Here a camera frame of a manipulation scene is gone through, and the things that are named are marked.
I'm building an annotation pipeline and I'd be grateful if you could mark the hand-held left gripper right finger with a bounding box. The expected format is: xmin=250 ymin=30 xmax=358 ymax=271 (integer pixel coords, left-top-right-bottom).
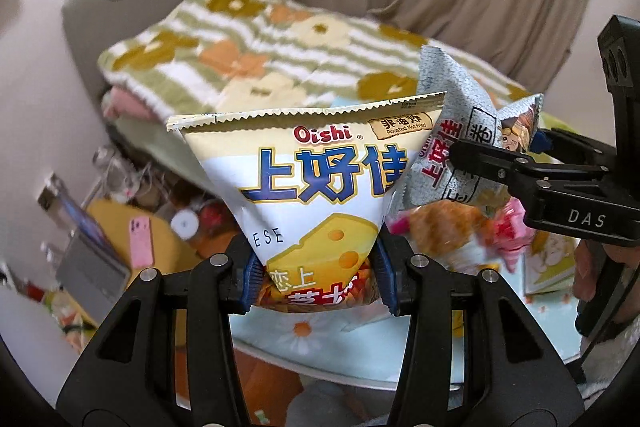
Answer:
xmin=372 ymin=234 xmax=586 ymax=427

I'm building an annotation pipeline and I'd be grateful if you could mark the person's right hand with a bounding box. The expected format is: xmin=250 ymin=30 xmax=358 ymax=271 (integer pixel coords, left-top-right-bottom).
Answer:
xmin=572 ymin=239 xmax=613 ymax=308

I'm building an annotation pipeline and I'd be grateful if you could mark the grey laptop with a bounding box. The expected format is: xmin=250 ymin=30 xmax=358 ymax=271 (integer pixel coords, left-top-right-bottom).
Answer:
xmin=37 ymin=177 xmax=132 ymax=308

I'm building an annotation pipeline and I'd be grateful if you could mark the pink folded cloth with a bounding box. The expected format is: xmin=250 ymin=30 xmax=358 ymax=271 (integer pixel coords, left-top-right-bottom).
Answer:
xmin=100 ymin=87 xmax=161 ymax=122

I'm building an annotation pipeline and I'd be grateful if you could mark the daisy print tablecloth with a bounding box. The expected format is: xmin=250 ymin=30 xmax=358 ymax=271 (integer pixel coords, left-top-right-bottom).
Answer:
xmin=230 ymin=227 xmax=581 ymax=388

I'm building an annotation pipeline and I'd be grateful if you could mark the pink phone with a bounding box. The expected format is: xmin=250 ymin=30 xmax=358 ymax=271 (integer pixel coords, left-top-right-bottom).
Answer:
xmin=129 ymin=216 xmax=153 ymax=269

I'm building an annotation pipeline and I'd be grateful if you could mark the orange snack packet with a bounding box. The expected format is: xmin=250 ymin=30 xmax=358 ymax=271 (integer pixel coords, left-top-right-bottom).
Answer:
xmin=390 ymin=202 xmax=501 ymax=273

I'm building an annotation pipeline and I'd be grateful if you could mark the white cheese snack bag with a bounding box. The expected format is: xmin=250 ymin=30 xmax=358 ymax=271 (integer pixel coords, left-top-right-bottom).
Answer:
xmin=166 ymin=92 xmax=448 ymax=315

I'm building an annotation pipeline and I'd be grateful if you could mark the grey snack bag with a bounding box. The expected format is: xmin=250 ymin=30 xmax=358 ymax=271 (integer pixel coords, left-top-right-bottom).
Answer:
xmin=385 ymin=44 xmax=546 ymax=228

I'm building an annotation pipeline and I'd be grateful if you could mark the floral striped blanket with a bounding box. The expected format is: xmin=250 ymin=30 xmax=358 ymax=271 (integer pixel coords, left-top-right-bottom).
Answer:
xmin=97 ymin=0 xmax=546 ymax=128

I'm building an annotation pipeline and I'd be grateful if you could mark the white round tape roll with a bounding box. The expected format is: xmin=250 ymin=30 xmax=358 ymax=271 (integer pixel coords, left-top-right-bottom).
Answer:
xmin=170 ymin=209 xmax=201 ymax=240

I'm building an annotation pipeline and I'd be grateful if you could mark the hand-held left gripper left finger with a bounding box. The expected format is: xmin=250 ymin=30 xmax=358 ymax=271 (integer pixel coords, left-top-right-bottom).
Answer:
xmin=56 ymin=234 xmax=263 ymax=427

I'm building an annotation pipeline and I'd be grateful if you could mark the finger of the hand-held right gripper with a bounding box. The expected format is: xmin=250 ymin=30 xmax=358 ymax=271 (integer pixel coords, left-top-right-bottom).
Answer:
xmin=448 ymin=137 xmax=532 ymax=188
xmin=531 ymin=127 xmax=619 ymax=172

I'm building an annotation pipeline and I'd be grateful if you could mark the pink snack packet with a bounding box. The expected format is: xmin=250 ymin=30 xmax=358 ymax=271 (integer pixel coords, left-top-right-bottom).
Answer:
xmin=480 ymin=199 xmax=531 ymax=275

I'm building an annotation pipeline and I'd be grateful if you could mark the yellow-green cardboard box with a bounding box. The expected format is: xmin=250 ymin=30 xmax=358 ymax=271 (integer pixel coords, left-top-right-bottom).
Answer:
xmin=522 ymin=227 xmax=578 ymax=298

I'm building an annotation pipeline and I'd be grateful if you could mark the beige bed headboard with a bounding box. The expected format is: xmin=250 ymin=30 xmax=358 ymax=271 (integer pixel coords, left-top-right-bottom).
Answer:
xmin=60 ymin=0 xmax=241 ymax=108

